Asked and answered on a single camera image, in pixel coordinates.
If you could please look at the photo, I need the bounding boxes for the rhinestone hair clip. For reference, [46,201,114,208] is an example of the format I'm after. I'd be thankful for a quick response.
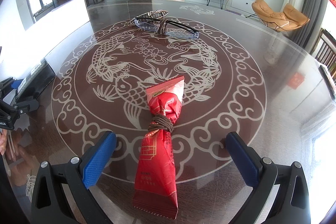
[136,10,169,20]

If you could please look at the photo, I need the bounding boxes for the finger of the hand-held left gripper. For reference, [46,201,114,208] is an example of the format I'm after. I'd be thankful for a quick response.
[0,98,39,116]
[0,77,26,99]

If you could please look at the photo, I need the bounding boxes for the patterned glass desktop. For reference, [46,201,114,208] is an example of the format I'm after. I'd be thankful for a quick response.
[0,0,336,224]

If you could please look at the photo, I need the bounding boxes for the orange lounge chair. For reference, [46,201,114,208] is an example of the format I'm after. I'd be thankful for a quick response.
[247,0,310,33]

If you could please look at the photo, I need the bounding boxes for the black frame glasses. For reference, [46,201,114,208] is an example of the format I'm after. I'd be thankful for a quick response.
[133,17,200,40]

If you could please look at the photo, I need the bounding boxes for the person's left hand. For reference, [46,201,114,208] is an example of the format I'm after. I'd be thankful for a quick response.
[0,132,8,156]

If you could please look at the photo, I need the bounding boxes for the black box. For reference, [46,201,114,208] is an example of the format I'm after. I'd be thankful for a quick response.
[16,57,57,106]

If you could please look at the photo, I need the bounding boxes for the slatted wooden chair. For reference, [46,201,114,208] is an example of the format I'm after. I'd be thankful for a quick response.
[310,28,336,70]

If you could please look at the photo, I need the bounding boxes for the black slim object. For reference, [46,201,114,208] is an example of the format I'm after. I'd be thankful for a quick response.
[318,65,336,103]

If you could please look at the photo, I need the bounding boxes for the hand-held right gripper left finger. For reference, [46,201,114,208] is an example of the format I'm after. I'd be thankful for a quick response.
[31,131,117,224]

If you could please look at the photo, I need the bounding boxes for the red snack packet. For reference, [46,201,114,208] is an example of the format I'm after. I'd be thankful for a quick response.
[132,76,185,220]

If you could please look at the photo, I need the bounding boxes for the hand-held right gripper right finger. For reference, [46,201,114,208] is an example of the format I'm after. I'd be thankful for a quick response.
[225,131,311,224]

